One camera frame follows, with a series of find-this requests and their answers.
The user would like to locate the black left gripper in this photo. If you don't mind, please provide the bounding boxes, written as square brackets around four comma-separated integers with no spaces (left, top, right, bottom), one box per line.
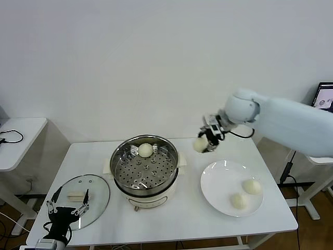
[42,186,91,243]

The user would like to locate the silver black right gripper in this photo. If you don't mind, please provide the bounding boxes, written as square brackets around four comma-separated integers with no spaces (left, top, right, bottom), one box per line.
[196,112,230,154]

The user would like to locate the white steamed baozi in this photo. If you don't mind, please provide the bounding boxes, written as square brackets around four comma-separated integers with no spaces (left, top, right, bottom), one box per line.
[192,137,209,153]
[242,179,262,195]
[230,192,249,210]
[137,143,153,158]

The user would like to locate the steel steamer basket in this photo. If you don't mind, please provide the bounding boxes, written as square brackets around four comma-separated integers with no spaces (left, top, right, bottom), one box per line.
[103,134,188,191]

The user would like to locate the glass pot lid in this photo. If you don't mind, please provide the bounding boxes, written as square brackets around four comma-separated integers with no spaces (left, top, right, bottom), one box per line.
[48,173,111,231]

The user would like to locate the white round plate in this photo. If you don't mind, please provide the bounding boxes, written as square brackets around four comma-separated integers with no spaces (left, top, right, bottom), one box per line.
[200,160,265,217]

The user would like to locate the white side table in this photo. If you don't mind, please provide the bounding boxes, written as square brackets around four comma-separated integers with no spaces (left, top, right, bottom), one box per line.
[0,117,71,235]
[256,135,333,221]

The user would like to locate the cream electric cooker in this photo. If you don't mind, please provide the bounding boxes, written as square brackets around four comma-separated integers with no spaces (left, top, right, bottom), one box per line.
[104,156,188,212]

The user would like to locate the black laptop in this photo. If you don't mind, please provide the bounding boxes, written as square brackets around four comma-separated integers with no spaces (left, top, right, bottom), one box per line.
[311,82,333,113]

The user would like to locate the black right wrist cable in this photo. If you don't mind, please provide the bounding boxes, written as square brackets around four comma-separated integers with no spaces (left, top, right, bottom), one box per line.
[228,128,256,138]

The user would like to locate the black looped cable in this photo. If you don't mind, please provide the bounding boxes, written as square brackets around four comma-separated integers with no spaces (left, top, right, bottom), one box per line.
[0,129,24,144]

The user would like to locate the black cable with adapter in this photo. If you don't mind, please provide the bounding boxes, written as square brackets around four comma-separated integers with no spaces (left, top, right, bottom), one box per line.
[277,150,300,250]

